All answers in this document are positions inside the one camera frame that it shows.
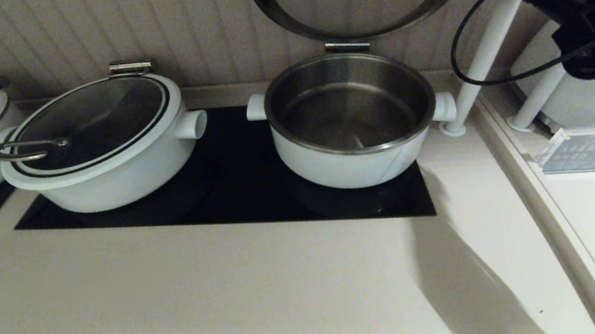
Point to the round glass lid white rim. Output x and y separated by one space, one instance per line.
355 33

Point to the white round pot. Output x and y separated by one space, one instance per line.
352 171

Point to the white round pole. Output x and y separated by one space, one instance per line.
539 97
483 56

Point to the white toaster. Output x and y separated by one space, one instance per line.
580 99

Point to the clear acrylic sign holder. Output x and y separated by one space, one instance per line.
585 153

